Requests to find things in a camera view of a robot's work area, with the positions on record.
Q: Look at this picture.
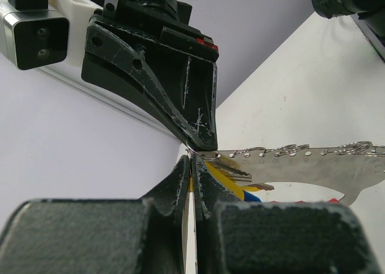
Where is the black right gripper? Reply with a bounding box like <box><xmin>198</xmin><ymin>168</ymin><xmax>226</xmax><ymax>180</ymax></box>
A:
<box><xmin>81</xmin><ymin>0</ymin><xmax>219</xmax><ymax>151</ymax></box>

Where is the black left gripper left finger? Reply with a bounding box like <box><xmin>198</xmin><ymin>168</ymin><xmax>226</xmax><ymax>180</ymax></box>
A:
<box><xmin>1</xmin><ymin>156</ymin><xmax>190</xmax><ymax>273</ymax></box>

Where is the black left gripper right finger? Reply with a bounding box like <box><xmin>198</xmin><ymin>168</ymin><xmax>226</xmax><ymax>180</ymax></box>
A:
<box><xmin>191</xmin><ymin>157</ymin><xmax>381</xmax><ymax>273</ymax></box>

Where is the yellow tag key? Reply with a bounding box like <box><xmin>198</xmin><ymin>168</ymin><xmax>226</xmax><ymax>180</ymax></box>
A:
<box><xmin>242</xmin><ymin>183</ymin><xmax>274</xmax><ymax>192</ymax></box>
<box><xmin>188</xmin><ymin>159</ymin><xmax>253</xmax><ymax>201</ymax></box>

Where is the metal keyring holder red handle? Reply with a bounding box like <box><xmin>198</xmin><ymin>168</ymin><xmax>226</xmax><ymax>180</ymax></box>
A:
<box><xmin>186</xmin><ymin>141</ymin><xmax>384</xmax><ymax>206</ymax></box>

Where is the blue tag key on holder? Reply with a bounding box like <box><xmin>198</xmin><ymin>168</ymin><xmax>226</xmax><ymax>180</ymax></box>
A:
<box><xmin>243</xmin><ymin>190</ymin><xmax>262</xmax><ymax>202</ymax></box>

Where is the yellow tag key on holder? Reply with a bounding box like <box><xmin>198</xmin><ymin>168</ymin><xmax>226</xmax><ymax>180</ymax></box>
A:
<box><xmin>242</xmin><ymin>183</ymin><xmax>274</xmax><ymax>192</ymax></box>

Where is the right aluminium frame post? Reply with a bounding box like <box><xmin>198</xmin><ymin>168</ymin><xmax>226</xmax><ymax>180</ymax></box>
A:
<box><xmin>36</xmin><ymin>64</ymin><xmax>179</xmax><ymax>142</ymax></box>

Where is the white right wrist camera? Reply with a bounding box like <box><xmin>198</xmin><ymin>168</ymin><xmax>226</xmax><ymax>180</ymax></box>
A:
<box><xmin>1</xmin><ymin>0</ymin><xmax>104</xmax><ymax>70</ymax></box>

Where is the aluminium mounting rail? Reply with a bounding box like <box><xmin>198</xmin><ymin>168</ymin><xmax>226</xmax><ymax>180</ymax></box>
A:
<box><xmin>352</xmin><ymin>14</ymin><xmax>384</xmax><ymax>61</ymax></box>

